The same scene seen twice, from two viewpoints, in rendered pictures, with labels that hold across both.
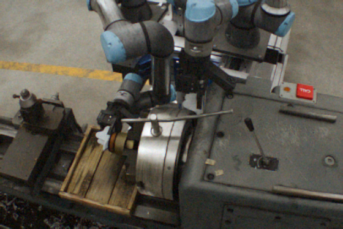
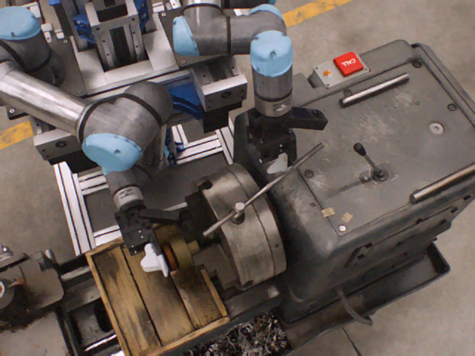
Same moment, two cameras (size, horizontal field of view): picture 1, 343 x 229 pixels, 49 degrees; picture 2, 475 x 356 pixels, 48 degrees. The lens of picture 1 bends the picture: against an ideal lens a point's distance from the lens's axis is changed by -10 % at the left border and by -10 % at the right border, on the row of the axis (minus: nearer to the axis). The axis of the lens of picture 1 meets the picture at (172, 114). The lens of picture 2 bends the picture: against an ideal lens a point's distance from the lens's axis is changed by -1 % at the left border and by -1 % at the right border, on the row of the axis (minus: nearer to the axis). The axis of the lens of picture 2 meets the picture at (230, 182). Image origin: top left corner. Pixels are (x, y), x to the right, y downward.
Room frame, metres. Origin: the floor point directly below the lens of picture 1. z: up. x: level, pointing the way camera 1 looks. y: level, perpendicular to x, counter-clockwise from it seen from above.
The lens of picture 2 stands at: (0.48, 0.40, 2.40)
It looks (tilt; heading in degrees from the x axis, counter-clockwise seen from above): 64 degrees down; 315
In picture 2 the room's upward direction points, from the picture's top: 1 degrees clockwise
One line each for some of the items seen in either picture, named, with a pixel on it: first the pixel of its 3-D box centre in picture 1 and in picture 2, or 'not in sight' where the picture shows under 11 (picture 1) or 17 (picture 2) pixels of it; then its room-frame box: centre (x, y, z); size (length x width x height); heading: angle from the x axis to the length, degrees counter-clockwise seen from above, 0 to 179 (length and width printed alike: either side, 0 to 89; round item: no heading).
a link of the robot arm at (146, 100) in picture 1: (136, 103); (129, 188); (1.15, 0.14, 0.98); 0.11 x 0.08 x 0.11; 107
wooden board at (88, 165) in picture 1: (108, 168); (156, 287); (0.91, 0.27, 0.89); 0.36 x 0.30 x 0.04; 162
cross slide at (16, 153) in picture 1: (33, 138); (28, 331); (1.03, 0.60, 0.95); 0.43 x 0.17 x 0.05; 162
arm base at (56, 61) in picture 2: (134, 7); (34, 64); (1.53, 0.13, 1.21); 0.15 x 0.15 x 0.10
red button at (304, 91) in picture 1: (304, 92); (348, 64); (0.90, -0.46, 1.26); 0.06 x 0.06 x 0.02; 72
